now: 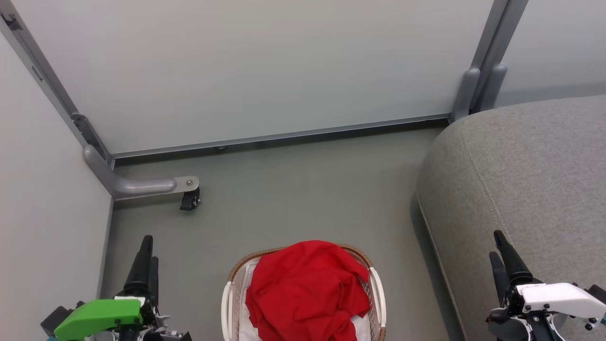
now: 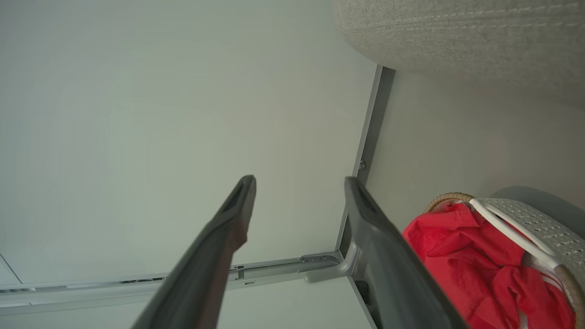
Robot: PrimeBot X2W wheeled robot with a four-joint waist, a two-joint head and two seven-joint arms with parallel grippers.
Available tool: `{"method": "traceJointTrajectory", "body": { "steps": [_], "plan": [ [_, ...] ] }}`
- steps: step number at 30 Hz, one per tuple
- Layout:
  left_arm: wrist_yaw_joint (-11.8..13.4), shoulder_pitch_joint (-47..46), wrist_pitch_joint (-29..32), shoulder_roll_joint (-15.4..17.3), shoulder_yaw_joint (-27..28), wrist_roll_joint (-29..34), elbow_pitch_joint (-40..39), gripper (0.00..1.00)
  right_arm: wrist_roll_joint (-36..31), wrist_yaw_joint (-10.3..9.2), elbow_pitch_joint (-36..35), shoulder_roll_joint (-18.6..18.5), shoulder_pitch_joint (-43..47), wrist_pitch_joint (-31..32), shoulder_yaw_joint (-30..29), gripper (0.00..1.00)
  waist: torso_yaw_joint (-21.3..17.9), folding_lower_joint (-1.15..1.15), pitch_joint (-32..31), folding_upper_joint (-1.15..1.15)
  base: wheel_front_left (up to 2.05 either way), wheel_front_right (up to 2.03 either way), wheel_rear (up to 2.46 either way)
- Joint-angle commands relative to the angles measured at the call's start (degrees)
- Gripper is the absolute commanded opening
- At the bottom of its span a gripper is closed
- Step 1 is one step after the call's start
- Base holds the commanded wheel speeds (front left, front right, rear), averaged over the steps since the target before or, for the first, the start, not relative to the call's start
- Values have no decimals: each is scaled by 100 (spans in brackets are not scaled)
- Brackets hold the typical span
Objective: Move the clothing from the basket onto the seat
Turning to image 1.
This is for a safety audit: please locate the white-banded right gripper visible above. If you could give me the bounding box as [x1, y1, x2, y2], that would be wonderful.
[488, 231, 606, 341]

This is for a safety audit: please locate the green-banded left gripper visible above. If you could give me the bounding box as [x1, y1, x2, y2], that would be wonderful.
[47, 235, 192, 341]

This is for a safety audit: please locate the red cloth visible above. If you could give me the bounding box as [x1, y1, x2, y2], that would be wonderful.
[245, 240, 371, 341]

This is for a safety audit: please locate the grey fabric sofa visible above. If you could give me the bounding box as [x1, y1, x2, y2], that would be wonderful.
[415, 95, 606, 341]

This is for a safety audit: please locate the black caster wheel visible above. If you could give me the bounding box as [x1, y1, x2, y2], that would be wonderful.
[180, 188, 201, 211]

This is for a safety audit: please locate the grey metal partition foot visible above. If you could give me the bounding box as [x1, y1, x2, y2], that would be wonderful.
[83, 144, 200, 200]

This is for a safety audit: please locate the woven laundry basket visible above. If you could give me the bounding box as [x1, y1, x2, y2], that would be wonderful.
[221, 243, 387, 341]

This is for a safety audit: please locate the aluminium partition bottom rail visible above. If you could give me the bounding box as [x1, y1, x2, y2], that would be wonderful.
[110, 113, 451, 159]

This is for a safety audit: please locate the grey double partition post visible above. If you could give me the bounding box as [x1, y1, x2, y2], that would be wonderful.
[450, 0, 529, 123]

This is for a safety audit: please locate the grey partition post with bracket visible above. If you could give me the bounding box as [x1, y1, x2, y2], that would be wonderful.
[0, 0, 115, 169]

